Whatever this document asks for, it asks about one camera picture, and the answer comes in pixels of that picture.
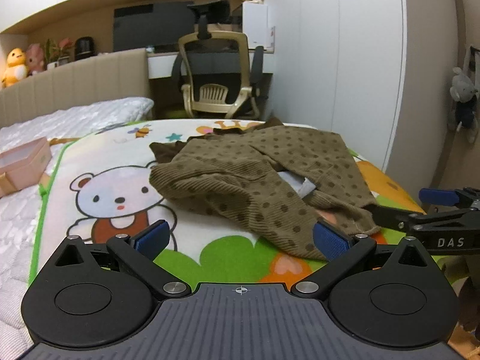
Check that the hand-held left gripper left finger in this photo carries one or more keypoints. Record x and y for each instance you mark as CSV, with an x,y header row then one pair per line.
x,y
152,238

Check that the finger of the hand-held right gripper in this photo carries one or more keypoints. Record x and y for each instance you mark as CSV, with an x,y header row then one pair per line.
x,y
437,196
390,216

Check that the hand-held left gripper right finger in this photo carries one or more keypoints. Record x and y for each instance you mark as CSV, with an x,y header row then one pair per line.
x,y
332,242

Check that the brown polka dot sweater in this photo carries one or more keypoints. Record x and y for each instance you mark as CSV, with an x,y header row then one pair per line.
x,y
232,180

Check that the cartoon animal printed blanket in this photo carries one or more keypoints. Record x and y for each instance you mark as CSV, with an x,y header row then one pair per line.
x,y
210,240

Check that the grey plush mouse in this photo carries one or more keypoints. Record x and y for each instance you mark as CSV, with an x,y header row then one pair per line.
x,y
463,90

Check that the white quilted bed cover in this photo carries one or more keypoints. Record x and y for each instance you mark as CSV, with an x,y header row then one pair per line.
x,y
75,116

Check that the pink gift box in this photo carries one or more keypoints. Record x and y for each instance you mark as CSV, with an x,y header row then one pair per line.
x,y
26,165

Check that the beige padded headboard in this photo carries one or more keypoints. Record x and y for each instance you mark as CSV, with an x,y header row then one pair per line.
x,y
75,82

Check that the white wardrobe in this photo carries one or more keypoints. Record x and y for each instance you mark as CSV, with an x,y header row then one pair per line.
x,y
330,45

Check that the beige and black office chair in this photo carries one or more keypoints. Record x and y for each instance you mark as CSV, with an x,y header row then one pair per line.
x,y
213,63

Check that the black round pot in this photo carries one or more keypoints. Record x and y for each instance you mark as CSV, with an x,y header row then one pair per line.
x,y
85,48

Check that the potted plant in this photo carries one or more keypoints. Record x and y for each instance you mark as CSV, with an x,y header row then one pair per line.
x,y
60,48

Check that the black computer monitor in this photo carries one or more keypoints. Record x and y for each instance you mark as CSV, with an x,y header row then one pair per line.
x,y
150,26

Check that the pink plush toy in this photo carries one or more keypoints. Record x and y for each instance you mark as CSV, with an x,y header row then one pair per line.
x,y
35,58

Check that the yellow plush duck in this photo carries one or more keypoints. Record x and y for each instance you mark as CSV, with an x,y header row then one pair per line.
x,y
15,65

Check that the white computer case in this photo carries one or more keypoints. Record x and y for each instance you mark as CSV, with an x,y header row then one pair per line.
x,y
257,26

